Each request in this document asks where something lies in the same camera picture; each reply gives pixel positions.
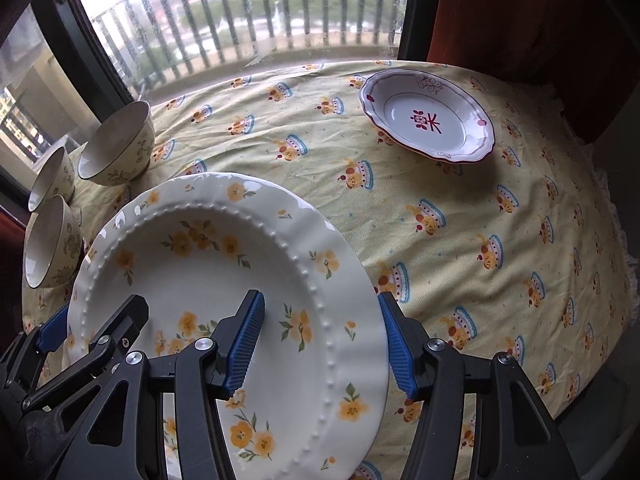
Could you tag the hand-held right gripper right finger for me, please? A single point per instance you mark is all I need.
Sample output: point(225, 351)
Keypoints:
point(398, 347)

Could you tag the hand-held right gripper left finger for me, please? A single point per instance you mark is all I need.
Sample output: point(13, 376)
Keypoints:
point(245, 345)

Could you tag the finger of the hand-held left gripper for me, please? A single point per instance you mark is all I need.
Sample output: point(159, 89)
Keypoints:
point(52, 329)
point(117, 330)

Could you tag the cream plate with yellow flowers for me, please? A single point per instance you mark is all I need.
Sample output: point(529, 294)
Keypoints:
point(200, 280)

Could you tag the grey-green ceramic bowl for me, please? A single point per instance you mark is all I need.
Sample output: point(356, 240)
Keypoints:
point(60, 250)

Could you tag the cream floral bowl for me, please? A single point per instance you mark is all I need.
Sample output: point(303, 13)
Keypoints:
point(60, 175)
point(125, 155)

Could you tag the white plate with red pattern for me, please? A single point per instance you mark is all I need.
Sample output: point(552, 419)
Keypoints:
point(400, 110)

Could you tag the yellow printed tablecloth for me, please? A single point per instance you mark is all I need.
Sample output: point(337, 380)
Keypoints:
point(350, 210)

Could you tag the balcony railing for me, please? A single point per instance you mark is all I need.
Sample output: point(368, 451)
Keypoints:
point(310, 42)

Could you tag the dark window frame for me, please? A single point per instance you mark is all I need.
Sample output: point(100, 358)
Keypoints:
point(85, 25)

